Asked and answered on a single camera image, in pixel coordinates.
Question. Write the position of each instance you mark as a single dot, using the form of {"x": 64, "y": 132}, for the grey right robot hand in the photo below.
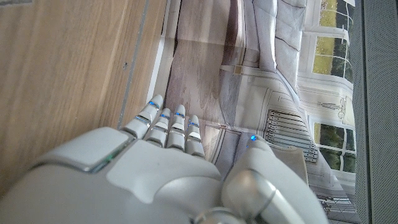
{"x": 149, "y": 180}

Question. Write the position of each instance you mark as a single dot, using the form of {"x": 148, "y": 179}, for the printed living room backdrop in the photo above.
{"x": 248, "y": 62}

